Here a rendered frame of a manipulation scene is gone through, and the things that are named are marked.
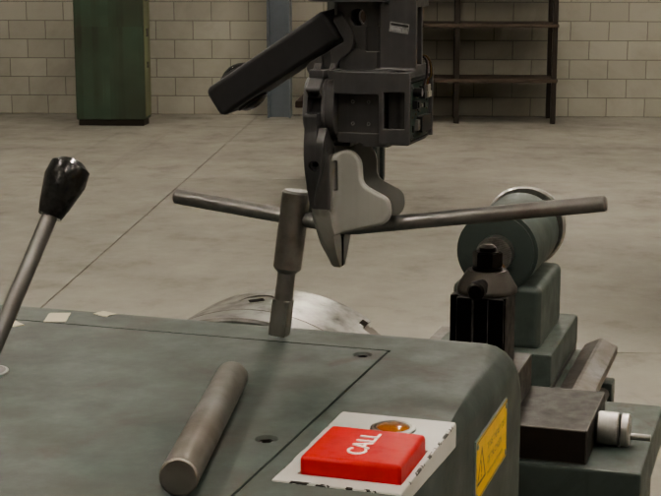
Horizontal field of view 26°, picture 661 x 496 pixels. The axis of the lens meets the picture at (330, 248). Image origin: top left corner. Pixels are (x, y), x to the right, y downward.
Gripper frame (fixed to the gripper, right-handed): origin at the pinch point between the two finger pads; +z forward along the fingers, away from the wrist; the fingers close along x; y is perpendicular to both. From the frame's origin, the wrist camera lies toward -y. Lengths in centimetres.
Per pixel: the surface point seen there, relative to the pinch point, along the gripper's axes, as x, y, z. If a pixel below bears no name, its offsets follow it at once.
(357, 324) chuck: 21.0, -4.2, 11.3
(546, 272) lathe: 140, -6, 31
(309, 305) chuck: 19.9, -8.5, 9.6
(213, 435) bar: -28.0, 1.9, 5.8
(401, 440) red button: -24.5, 12.4, 6.2
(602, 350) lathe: 151, 3, 47
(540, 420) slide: 74, 5, 36
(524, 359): 84, 0, 31
